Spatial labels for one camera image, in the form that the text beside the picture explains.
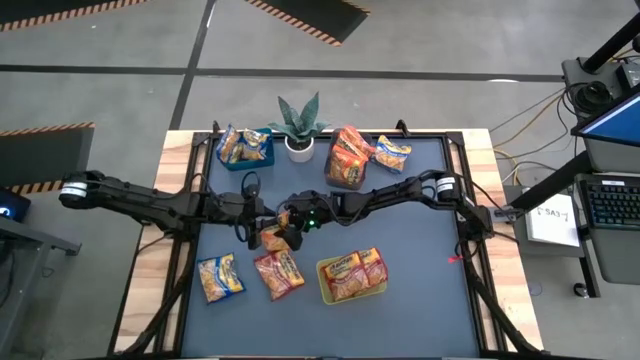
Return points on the grey equipment box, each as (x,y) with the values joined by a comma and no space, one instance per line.
(575,70)

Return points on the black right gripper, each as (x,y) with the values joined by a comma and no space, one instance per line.
(310,210)

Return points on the black aluminium table frame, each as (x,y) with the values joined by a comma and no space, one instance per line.
(454,138)

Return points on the computer monitor with blue screen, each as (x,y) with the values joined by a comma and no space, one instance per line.
(617,125)

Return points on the teal plastic bin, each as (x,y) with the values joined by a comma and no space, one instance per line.
(250,165)

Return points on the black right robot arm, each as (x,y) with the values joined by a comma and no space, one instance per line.
(390,192)

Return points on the yellow translucent plastic bin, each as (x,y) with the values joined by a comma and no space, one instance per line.
(324,290)

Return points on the black computer keyboard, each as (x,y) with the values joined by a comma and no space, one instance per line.
(612,202)

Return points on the grey metal side table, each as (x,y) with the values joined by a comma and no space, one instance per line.
(25,235)

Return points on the green plant in white pot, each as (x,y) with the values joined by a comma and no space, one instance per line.
(300,125)

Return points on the black hazard-striped floor mat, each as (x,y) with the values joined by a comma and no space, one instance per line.
(310,15)
(40,160)

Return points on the black stand pole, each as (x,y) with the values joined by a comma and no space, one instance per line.
(550,182)
(612,45)

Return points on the black mesh bin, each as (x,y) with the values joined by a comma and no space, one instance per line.
(327,172)

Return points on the black caster wheel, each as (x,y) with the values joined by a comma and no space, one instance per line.
(580,290)

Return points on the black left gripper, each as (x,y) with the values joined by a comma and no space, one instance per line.
(250,212)

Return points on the black device with blue light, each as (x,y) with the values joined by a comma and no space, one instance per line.
(17,205)

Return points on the laptop computer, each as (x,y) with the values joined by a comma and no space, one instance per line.
(622,260)

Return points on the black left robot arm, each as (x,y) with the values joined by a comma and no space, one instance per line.
(150,200)

